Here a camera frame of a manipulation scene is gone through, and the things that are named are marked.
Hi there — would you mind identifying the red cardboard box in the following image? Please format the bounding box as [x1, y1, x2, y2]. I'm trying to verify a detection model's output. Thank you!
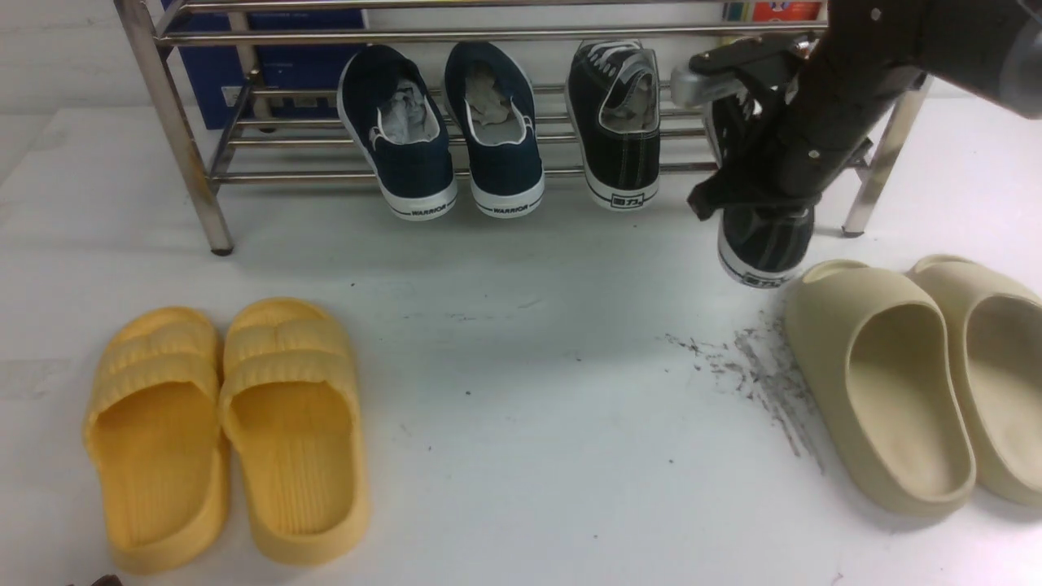
[722, 1, 827, 23]

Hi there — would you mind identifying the blue cardboard box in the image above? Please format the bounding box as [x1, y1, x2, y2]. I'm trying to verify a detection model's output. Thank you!
[179, 10, 369, 129]

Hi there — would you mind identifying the stainless steel shoe rack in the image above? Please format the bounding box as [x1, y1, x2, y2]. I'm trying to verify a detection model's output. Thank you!
[114, 0, 937, 257]

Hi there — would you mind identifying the right yellow rubber slipper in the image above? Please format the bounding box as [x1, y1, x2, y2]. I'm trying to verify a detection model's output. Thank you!
[218, 297, 370, 565]

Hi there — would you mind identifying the right navy canvas shoe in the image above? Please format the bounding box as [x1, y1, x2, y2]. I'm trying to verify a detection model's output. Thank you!
[442, 42, 545, 219]

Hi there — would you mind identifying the left yellow rubber slipper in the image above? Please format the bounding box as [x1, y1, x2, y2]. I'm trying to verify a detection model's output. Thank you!
[82, 306, 230, 575]

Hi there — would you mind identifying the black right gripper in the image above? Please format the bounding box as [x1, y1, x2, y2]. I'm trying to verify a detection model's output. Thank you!
[688, 1, 928, 220]

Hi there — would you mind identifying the left navy canvas shoe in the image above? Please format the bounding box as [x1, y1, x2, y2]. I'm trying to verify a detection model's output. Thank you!
[336, 44, 458, 221]

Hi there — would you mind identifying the black canvas sneaker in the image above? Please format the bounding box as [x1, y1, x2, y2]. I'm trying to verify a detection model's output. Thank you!
[563, 40, 661, 212]
[703, 90, 815, 289]

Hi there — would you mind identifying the right beige foam slide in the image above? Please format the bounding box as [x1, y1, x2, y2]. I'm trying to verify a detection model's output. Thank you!
[908, 255, 1041, 509]

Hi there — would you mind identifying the beige foam slide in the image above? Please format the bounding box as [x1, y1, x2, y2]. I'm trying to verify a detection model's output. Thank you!
[908, 255, 1041, 509]
[784, 260, 978, 517]

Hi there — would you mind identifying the yellow rubber slipper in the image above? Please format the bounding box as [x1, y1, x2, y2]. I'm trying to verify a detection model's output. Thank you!
[82, 306, 230, 575]
[218, 297, 370, 565]

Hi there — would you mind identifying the left beige foam slide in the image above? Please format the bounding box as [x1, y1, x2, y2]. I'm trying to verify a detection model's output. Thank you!
[784, 260, 978, 517]

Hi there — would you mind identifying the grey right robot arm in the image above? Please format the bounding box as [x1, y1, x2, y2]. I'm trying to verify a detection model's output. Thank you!
[672, 1, 1040, 220]

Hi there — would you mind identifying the navy canvas shoe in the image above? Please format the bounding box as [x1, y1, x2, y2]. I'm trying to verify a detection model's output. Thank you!
[336, 44, 458, 221]
[442, 42, 545, 219]

